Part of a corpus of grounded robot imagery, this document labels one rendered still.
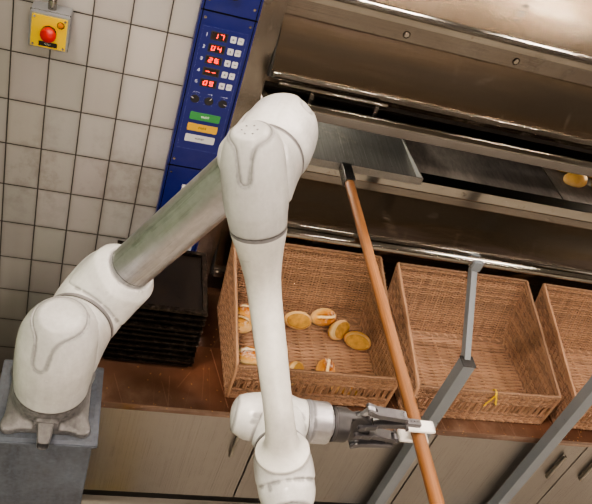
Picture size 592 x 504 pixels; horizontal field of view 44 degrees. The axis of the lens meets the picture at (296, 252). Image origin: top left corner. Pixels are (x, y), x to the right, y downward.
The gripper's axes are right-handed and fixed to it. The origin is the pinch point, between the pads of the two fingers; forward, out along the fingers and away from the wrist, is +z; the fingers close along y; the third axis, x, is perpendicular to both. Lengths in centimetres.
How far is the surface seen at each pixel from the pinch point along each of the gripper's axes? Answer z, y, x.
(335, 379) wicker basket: 6, 47, -54
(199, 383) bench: -35, 60, -57
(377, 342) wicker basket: 26, 51, -76
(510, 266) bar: 49, 1, -66
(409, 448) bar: 36, 65, -43
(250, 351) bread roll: -20, 53, -67
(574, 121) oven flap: 68, -33, -103
